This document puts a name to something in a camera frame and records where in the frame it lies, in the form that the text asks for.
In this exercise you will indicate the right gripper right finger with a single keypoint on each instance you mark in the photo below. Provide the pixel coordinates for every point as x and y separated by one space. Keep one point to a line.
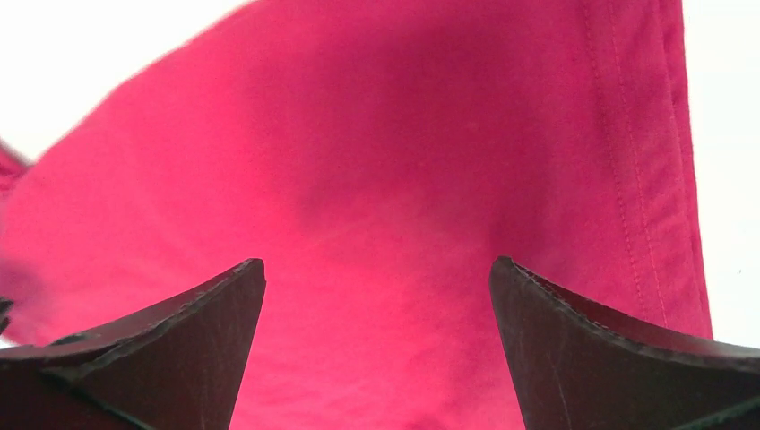
578 364

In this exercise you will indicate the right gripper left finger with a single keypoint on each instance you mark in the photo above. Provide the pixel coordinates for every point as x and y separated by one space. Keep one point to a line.
177 364

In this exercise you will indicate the magenta t shirt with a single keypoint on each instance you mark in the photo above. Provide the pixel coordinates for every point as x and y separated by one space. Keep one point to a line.
378 156

